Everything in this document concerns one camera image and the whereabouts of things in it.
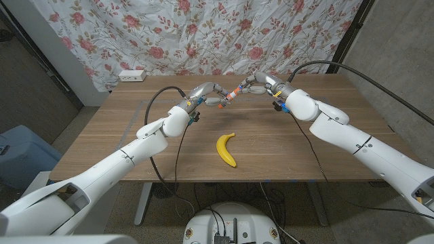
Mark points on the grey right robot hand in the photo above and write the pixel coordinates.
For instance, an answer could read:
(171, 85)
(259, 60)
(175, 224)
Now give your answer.
(268, 81)

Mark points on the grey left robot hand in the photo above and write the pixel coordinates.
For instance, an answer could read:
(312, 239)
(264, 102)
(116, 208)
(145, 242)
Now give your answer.
(201, 92)

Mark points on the small orange cap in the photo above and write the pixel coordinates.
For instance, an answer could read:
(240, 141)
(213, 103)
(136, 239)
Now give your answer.
(236, 92)

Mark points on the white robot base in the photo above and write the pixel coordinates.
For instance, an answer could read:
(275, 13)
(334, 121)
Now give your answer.
(203, 223)

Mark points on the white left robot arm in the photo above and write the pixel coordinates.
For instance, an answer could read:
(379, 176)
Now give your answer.
(101, 169)

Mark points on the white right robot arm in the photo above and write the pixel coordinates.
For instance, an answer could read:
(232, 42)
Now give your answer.
(373, 152)

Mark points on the yellow toy banana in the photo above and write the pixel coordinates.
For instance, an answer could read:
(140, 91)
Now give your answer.
(223, 150)

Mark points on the floral backdrop cloth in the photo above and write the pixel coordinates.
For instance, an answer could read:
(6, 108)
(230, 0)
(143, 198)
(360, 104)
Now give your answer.
(203, 34)

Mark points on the white power strip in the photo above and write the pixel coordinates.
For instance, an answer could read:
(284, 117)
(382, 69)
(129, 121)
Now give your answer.
(132, 75)

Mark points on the black backdrop stand pole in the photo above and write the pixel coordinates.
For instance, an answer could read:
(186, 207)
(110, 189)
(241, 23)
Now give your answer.
(351, 35)

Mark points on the grey table leg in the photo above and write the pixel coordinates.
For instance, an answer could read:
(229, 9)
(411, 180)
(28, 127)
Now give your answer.
(318, 206)
(143, 203)

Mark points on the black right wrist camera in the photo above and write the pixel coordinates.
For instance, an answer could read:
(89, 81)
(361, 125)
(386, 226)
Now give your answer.
(279, 105)

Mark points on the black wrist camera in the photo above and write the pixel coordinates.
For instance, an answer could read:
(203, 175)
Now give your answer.
(279, 105)
(194, 118)

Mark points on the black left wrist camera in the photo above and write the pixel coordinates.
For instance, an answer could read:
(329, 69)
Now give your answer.
(194, 118)

